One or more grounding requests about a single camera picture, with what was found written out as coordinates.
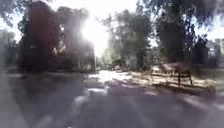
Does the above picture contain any row of trees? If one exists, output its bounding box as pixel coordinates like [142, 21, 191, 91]
[0, 0, 224, 75]

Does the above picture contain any pale paved path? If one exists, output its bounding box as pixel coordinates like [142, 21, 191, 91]
[0, 69, 224, 128]

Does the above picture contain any brown bench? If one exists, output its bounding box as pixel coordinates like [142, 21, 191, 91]
[149, 61, 195, 88]

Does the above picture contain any dry dirt ground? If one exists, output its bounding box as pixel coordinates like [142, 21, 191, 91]
[129, 68, 224, 98]

